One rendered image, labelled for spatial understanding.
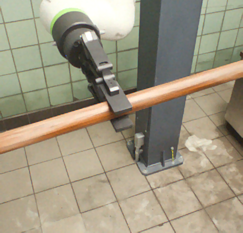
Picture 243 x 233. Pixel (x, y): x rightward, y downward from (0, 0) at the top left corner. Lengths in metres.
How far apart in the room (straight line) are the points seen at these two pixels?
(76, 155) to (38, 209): 0.39
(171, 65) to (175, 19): 0.22
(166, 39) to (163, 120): 0.46
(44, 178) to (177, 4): 1.16
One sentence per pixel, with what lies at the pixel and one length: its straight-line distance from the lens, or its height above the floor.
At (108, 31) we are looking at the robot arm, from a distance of 0.80.
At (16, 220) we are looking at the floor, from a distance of 1.77.
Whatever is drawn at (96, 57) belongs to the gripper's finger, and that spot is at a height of 1.18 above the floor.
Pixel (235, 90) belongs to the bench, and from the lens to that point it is 1.95.
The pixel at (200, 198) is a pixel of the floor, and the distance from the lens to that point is 1.80.
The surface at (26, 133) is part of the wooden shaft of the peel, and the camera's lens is 0.49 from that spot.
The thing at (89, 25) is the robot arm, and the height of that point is 1.17.
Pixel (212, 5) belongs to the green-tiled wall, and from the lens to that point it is 2.23.
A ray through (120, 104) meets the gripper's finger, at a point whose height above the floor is 1.15.
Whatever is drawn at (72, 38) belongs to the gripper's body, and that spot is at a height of 1.16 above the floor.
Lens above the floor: 1.47
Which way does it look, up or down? 42 degrees down
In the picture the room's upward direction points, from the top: straight up
